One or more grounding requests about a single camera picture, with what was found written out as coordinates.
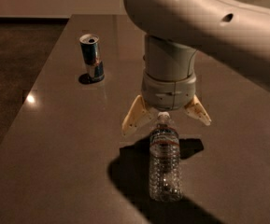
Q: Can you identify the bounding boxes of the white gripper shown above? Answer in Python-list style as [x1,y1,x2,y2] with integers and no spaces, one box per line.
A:
[121,35,211,136]

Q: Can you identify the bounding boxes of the clear plastic water bottle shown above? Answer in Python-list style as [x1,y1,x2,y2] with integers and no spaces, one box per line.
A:
[149,112,182,202]

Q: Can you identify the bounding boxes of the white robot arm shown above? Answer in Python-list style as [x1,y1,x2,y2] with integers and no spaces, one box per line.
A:
[121,0,270,134]

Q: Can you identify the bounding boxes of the blue silver energy drink can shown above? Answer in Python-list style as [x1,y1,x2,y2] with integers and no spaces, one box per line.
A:
[79,34,105,82]

